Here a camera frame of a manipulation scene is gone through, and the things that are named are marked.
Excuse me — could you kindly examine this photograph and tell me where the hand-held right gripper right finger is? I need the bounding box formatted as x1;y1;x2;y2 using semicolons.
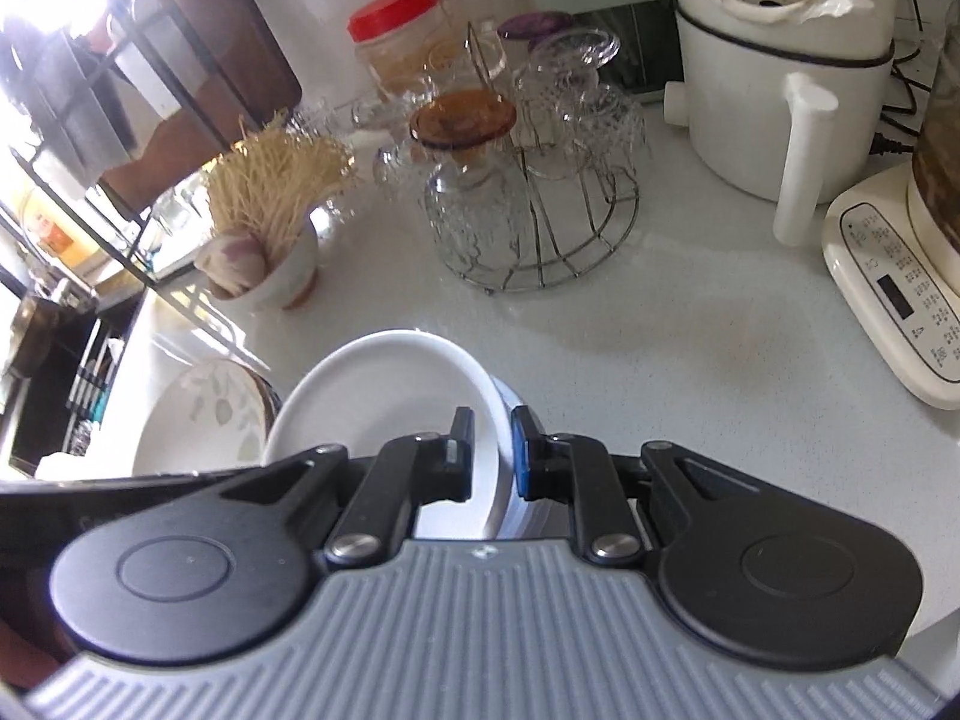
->
510;405;762;567

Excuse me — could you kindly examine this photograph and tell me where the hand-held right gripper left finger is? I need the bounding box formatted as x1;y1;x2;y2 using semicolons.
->
221;406;475;569

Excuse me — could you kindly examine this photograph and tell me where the small white bowl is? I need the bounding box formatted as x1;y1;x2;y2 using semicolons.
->
261;328;502;541

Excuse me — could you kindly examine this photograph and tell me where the large floral ceramic bowl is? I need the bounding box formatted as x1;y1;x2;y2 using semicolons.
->
133;357;275;478

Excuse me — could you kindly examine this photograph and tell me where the floral ceramic plate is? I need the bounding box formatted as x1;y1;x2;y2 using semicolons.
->
251;371;282;437

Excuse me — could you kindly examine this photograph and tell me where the small ceramic bowl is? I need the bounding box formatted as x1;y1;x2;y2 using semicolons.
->
202;210;320;311

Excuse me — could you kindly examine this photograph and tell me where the amber-base glass cup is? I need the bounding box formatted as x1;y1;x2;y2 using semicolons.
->
410;90;538;290

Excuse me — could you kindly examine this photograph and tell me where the clear glass cup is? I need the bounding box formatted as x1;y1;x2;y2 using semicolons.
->
351;94;425;188
525;28;623;91
516;75;650;182

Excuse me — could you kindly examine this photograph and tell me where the bundle of wooden toothpicks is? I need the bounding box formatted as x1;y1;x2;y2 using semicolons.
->
204;109;358;256

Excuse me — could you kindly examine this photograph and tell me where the cream blender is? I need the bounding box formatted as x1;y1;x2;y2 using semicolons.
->
823;11;960;412

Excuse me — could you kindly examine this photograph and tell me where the white electric pot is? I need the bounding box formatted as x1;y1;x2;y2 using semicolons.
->
664;0;902;247

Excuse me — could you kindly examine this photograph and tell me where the red-lid plastic jar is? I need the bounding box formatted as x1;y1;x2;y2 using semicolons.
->
346;0;445;95

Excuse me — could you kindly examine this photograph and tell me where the pale green utensil holder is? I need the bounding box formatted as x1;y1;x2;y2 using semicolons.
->
521;0;680;104

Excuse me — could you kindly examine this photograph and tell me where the purple-base glass cup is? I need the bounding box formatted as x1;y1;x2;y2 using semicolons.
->
497;11;578;53

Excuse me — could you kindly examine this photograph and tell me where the brown cutting board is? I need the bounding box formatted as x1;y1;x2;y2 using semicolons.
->
97;0;305;212

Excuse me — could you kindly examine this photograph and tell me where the wire cup rack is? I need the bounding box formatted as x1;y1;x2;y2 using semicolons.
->
442;21;643;293

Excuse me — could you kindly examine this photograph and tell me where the black dish rack frame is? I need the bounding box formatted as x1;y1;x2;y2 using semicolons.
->
0;0;305;335

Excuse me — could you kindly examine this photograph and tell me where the black power cable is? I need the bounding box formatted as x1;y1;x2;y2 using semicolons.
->
872;0;935;160

